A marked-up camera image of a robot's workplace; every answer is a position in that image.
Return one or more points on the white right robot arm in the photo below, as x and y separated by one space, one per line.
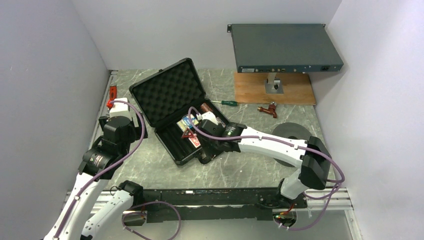
310 158

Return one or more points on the grey rack-mount network device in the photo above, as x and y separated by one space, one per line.
283 48

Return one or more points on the metal device stand bracket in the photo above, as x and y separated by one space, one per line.
273 84

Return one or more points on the red playing card deck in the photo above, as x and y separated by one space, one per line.
194 141

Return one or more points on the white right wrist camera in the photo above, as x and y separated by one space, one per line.
207 116

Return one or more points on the red triangle button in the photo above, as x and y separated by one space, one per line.
188 133

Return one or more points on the red-handled adjustable wrench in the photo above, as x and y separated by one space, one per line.
112 92

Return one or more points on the poker chip roll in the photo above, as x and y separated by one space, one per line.
206 108
220 121

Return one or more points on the plywood base board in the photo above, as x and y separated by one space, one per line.
293 89

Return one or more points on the black foam-lined carrying case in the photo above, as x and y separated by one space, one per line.
164 98

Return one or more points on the blue playing card deck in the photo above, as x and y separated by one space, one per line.
186 122

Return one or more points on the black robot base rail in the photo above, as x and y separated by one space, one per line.
259 203

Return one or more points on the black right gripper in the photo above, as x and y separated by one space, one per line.
209 150

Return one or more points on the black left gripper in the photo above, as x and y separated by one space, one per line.
136 130

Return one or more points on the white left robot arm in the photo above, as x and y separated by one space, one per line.
76 220

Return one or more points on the green-handled screwdriver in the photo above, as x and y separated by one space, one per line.
227 103

